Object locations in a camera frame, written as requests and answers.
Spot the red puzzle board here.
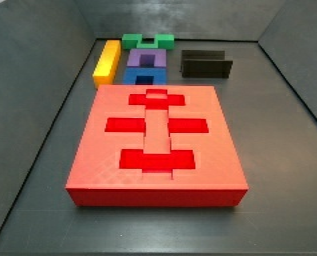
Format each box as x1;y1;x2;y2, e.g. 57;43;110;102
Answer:
66;85;249;207

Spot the green stepped block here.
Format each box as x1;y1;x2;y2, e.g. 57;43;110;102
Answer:
122;34;174;50

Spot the blue U-shaped block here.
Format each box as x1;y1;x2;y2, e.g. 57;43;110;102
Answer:
123;67;168;85

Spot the purple U-shaped block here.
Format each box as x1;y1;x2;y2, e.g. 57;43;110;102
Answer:
128;49;168;68

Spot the black angle fixture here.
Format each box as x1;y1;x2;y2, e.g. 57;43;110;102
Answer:
181;50;233;79

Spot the yellow long block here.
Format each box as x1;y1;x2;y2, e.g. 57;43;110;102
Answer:
93;40;121;87

